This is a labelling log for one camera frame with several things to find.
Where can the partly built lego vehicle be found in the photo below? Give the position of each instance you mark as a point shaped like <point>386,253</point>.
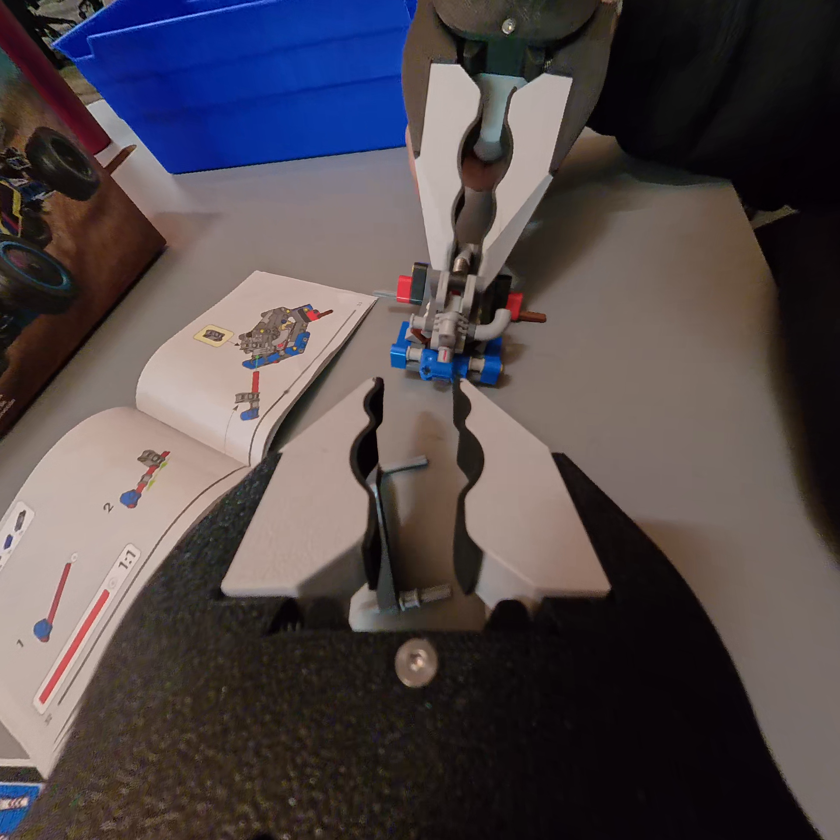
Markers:
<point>446,328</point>

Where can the person's right hand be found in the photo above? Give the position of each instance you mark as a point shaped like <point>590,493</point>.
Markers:
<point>413,161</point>

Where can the lego set box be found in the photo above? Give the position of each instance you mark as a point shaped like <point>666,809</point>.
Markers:
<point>98,262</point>

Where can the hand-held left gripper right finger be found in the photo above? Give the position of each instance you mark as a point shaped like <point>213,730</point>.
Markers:
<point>538,525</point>

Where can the person's right forearm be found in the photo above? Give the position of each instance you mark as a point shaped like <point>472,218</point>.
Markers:
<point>709,85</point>

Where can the blue plastic bin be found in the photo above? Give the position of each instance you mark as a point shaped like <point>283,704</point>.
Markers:
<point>262,138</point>
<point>197,26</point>
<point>249,72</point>

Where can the dark grey lego L beam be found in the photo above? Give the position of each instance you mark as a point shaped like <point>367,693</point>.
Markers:
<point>387,525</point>

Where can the lego instruction booklet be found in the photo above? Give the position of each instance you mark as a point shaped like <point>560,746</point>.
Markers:
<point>197,380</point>

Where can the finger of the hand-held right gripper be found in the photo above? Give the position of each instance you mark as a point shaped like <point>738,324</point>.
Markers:
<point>538,144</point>
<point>443,131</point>

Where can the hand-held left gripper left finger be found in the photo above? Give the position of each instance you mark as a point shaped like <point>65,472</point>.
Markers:
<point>295,525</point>

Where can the lego sticker sheet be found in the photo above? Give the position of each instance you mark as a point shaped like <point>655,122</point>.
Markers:
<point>19,807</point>

